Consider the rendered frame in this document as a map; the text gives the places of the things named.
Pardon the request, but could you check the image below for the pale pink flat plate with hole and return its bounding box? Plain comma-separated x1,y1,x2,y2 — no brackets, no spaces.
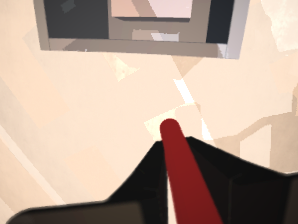
111,0,193,23

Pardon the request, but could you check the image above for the red peg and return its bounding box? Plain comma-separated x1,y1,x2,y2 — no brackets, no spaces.
159,118,223,224

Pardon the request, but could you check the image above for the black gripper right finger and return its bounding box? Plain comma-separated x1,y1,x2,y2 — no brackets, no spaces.
185,136,298,224

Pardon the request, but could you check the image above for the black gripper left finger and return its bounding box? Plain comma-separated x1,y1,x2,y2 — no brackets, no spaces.
5,140,169,224

